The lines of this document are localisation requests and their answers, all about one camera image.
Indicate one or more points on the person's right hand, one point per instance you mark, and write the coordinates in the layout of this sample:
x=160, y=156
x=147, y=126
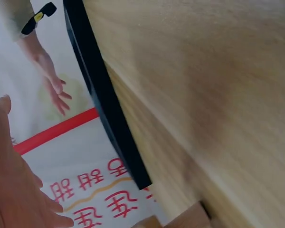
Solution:
x=44, y=64

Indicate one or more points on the person's left hand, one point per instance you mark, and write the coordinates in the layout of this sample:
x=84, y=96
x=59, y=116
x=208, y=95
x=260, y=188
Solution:
x=12, y=190

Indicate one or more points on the person's right fingers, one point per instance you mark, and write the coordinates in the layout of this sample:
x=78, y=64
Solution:
x=60, y=97

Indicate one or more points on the black flat board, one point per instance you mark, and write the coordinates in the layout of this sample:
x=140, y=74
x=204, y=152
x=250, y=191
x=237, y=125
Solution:
x=102, y=95

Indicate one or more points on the black wrist band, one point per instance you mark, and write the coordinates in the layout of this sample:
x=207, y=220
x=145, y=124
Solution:
x=39, y=17

